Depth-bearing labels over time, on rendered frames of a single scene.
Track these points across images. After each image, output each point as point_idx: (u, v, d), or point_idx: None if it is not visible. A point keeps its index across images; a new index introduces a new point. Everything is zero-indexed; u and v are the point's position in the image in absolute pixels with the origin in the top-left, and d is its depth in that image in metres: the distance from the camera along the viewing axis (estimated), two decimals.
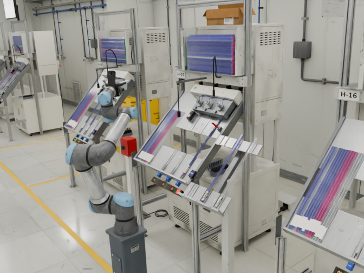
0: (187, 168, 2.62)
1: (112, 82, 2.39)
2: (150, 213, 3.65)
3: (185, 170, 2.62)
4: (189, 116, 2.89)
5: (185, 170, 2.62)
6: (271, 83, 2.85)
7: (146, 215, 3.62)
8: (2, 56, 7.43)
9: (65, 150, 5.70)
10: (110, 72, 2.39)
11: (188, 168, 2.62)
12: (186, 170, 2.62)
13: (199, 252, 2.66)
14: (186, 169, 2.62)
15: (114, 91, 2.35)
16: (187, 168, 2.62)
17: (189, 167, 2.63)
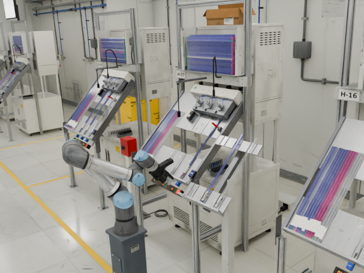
0: (187, 168, 2.62)
1: (163, 164, 2.47)
2: (150, 213, 3.65)
3: (185, 170, 2.62)
4: (189, 116, 2.89)
5: (185, 170, 2.62)
6: (271, 83, 2.85)
7: (146, 215, 3.62)
8: (2, 56, 7.43)
9: None
10: (169, 158, 2.51)
11: (188, 168, 2.62)
12: (186, 170, 2.62)
13: (199, 252, 2.66)
14: (186, 169, 2.62)
15: (155, 166, 2.41)
16: (187, 168, 2.62)
17: (189, 167, 2.63)
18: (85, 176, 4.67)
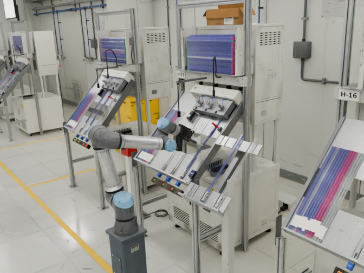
0: (184, 171, 2.61)
1: (176, 139, 2.53)
2: (150, 213, 3.65)
3: (182, 174, 2.61)
4: (189, 116, 2.89)
5: (182, 173, 2.61)
6: (271, 83, 2.85)
7: (146, 215, 3.62)
8: (2, 56, 7.43)
9: (65, 150, 5.70)
10: (177, 149, 2.53)
11: (186, 171, 2.61)
12: (183, 174, 2.61)
13: (199, 252, 2.66)
14: (183, 172, 2.61)
15: None
16: (184, 172, 2.61)
17: (186, 171, 2.62)
18: (85, 176, 4.67)
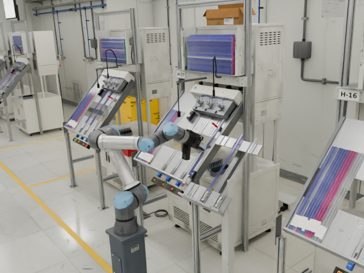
0: (186, 177, 2.28)
1: (183, 146, 2.24)
2: (150, 213, 3.65)
3: (184, 180, 2.28)
4: (189, 116, 2.89)
5: (184, 180, 2.28)
6: (271, 83, 2.85)
7: (146, 215, 3.62)
8: (2, 56, 7.43)
9: (65, 150, 5.70)
10: (184, 157, 2.24)
11: (188, 177, 2.28)
12: (184, 180, 2.28)
13: (199, 252, 2.66)
14: (185, 179, 2.28)
15: None
16: (186, 178, 2.28)
17: (188, 176, 2.29)
18: (85, 176, 4.67)
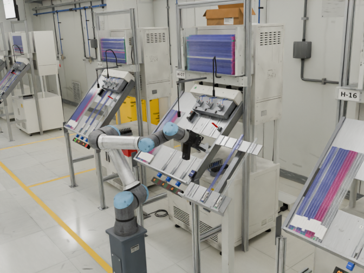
0: None
1: (183, 146, 2.23)
2: (150, 213, 3.65)
3: None
4: (189, 116, 2.89)
5: None
6: (271, 83, 2.85)
7: (146, 215, 3.62)
8: (2, 56, 7.43)
9: (65, 150, 5.70)
10: (184, 157, 2.24)
11: None
12: None
13: (199, 252, 2.66)
14: None
15: None
16: None
17: None
18: (85, 176, 4.67)
